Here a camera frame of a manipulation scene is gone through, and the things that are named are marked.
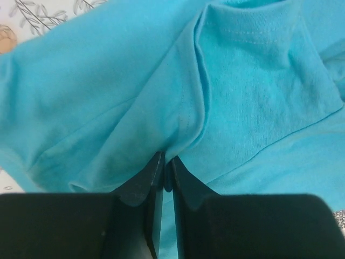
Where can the turquoise t shirt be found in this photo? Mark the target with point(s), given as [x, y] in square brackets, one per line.
[188, 94]

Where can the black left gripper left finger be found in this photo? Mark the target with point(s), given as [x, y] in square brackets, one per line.
[124, 223]

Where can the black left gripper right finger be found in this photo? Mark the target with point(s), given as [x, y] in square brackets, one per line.
[210, 225]

